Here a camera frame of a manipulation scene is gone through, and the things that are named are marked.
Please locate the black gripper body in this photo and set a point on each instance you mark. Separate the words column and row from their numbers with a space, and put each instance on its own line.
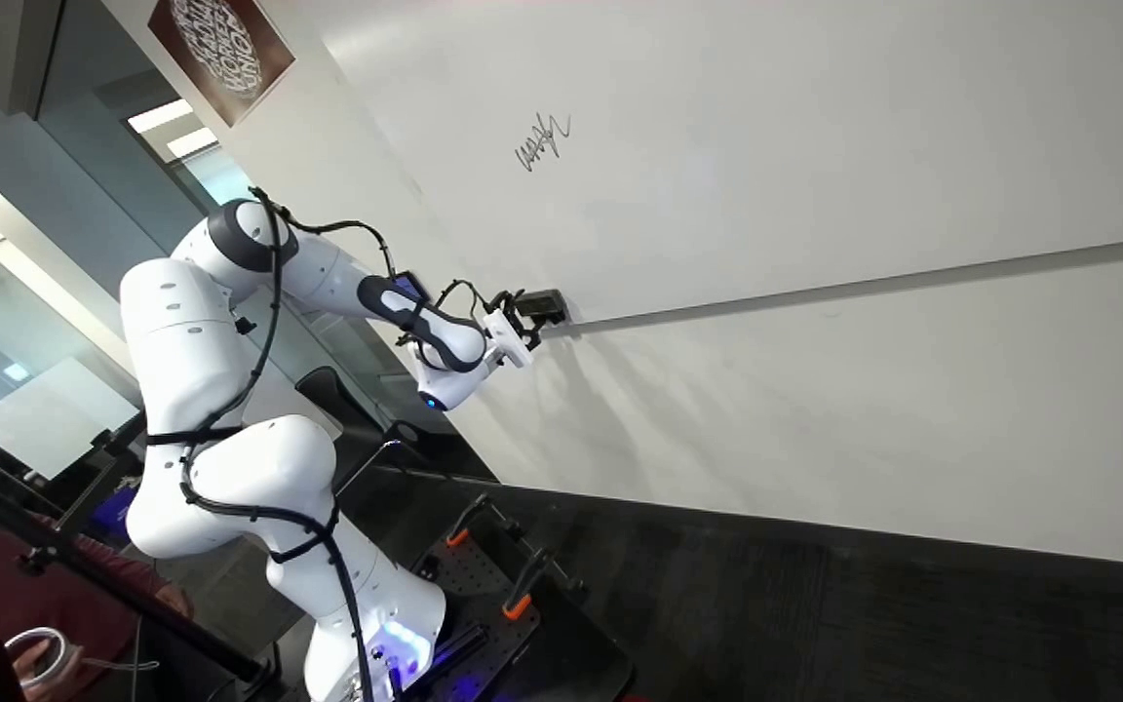
column 517, row 320

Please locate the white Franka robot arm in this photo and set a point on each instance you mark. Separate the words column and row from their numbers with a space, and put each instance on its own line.
column 234, row 493

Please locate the black marker scribble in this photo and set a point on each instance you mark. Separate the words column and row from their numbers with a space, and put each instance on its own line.
column 538, row 147

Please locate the black table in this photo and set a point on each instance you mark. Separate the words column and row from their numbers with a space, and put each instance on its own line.
column 564, row 655

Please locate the large white whiteboard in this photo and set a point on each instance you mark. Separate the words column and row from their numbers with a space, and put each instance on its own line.
column 847, row 129

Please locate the framed wall picture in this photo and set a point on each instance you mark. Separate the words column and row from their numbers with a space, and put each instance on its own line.
column 225, row 44

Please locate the black camera stand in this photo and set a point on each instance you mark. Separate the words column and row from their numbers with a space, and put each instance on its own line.
column 108, row 572

